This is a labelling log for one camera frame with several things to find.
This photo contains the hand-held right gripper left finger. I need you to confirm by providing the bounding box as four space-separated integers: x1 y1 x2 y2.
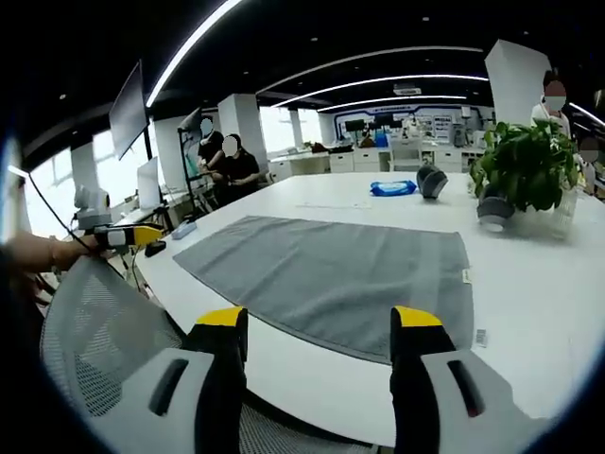
87 306 250 454

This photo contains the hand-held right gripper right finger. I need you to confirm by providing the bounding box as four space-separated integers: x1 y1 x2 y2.
389 305 559 454

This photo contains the grey towel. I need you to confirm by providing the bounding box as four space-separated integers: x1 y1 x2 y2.
172 215 475 365

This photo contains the person's left hand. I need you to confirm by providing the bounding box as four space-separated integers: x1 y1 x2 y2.
56 238 101 271

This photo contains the white-backed desktop monitor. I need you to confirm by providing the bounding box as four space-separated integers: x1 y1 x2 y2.
135 156 163 212

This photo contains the large dark monitor on stand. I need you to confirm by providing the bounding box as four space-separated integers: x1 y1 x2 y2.
108 59 155 165

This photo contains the grey mesh office chair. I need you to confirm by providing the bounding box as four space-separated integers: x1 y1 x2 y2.
40 257 379 454

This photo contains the small screen on black stand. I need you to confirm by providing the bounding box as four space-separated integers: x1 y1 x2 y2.
177 107 205 223

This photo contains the white table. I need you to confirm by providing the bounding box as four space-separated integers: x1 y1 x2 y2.
134 170 605 448

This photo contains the blue wipes packet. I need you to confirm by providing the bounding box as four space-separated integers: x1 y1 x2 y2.
369 179 419 198

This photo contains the white cabinet row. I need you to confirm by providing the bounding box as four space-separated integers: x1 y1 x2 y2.
268 144 484 175

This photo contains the green potted plant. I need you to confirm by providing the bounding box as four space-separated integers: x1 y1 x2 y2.
469 117 581 234

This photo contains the black cable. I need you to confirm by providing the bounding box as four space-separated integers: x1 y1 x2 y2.
26 172 143 294

